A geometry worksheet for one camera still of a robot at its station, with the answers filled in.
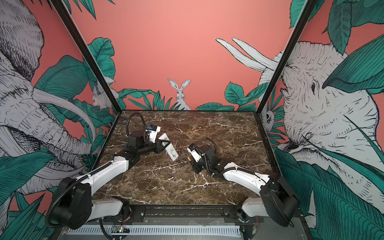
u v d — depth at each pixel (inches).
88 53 34.5
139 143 26.5
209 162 25.0
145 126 28.9
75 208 16.0
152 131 29.4
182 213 29.6
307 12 27.7
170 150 32.9
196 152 28.4
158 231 27.6
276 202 16.5
